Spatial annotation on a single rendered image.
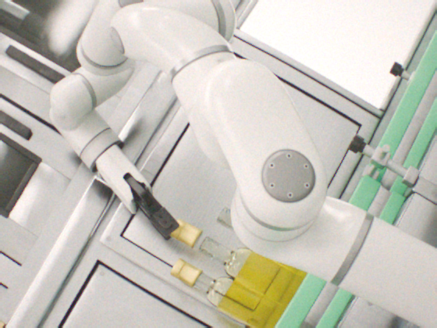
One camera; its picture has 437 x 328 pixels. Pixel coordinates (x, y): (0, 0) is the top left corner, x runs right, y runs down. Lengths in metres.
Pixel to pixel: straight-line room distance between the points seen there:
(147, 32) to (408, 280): 0.44
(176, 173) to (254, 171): 0.73
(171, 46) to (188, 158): 0.61
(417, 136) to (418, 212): 0.20
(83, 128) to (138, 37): 0.44
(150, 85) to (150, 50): 0.62
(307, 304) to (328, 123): 0.46
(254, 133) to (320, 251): 0.16
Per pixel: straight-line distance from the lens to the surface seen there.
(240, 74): 1.02
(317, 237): 1.07
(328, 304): 1.41
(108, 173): 1.53
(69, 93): 1.50
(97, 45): 1.34
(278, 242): 1.05
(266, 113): 1.00
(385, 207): 1.45
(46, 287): 1.70
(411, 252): 1.07
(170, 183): 1.70
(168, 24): 1.13
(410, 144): 1.59
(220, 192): 1.70
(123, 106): 1.78
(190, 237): 1.54
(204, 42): 1.12
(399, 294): 1.06
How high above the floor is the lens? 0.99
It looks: 7 degrees up
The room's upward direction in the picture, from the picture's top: 60 degrees counter-clockwise
